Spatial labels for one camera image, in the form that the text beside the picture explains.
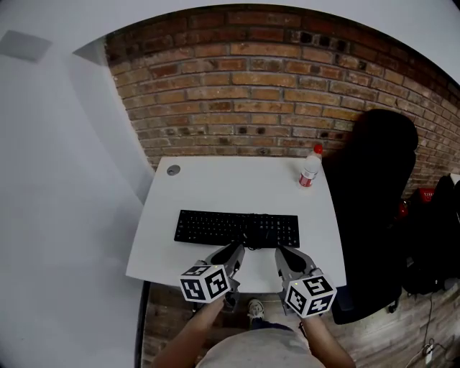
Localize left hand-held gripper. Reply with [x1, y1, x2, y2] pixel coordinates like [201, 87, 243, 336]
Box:
[179, 244, 247, 312]

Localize person's left forearm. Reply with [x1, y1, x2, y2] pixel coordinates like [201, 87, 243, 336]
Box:
[150, 298, 226, 368]

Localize black office chair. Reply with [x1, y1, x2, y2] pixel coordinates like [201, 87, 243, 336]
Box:
[321, 108, 420, 326]

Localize grey wall panel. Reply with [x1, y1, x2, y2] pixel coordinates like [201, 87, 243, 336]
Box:
[0, 29, 53, 63]

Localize person's grey shirt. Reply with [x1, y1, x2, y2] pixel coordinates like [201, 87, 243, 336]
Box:
[195, 327, 318, 368]

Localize person's white shoe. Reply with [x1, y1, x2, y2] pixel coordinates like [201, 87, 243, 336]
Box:
[247, 298, 265, 319]

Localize white table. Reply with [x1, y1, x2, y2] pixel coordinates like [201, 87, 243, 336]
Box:
[125, 155, 348, 296]

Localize black computer keyboard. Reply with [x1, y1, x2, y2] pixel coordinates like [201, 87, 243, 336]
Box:
[173, 209, 301, 249]

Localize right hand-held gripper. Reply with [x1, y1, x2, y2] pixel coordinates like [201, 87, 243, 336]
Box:
[274, 245, 339, 319]

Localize clear red-capped plastic bottle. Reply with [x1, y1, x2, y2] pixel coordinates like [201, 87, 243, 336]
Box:
[298, 144, 324, 189]

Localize black baseboard strip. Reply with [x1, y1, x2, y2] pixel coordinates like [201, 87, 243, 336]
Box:
[134, 280, 151, 368]

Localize person's right forearm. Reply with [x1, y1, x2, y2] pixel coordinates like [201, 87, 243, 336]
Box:
[299, 312, 357, 368]

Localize black floor cable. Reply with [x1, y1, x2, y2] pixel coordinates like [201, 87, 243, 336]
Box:
[405, 293, 460, 368]

